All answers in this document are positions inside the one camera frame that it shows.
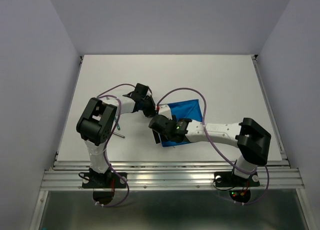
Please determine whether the blue cloth napkin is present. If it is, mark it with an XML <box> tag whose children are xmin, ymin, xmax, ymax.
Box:
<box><xmin>159</xmin><ymin>99</ymin><xmax>204</xmax><ymax>148</ymax></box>

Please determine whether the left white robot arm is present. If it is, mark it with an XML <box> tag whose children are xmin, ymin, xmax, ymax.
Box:
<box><xmin>76</xmin><ymin>83</ymin><xmax>156</xmax><ymax>187</ymax></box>

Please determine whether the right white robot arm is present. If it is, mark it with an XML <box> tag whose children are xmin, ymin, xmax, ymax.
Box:
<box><xmin>148</xmin><ymin>115</ymin><xmax>272</xmax><ymax>185</ymax></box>

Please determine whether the silver metal fork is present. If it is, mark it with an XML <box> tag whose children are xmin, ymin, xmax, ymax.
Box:
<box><xmin>113</xmin><ymin>132</ymin><xmax>125</xmax><ymax>138</ymax></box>

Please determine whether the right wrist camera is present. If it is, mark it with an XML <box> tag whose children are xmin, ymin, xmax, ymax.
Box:
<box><xmin>157</xmin><ymin>104</ymin><xmax>172</xmax><ymax>120</ymax></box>

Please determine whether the green handled knife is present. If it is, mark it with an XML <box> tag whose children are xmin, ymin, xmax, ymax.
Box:
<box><xmin>114</xmin><ymin>118</ymin><xmax>121</xmax><ymax>131</ymax></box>

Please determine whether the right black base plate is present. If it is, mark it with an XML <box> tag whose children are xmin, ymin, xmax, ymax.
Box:
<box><xmin>213</xmin><ymin>171</ymin><xmax>260</xmax><ymax>188</ymax></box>

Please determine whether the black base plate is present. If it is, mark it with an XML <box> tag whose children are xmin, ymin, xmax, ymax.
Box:
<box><xmin>78</xmin><ymin>172</ymin><xmax>126</xmax><ymax>189</ymax></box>
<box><xmin>213</xmin><ymin>171</ymin><xmax>260</xmax><ymax>188</ymax></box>

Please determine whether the aluminium rail frame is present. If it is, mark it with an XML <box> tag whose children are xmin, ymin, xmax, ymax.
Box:
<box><xmin>30</xmin><ymin>55</ymin><xmax>317</xmax><ymax>229</ymax></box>

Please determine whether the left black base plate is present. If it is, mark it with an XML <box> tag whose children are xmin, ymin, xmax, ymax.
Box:
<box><xmin>78</xmin><ymin>172</ymin><xmax>126</xmax><ymax>189</ymax></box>

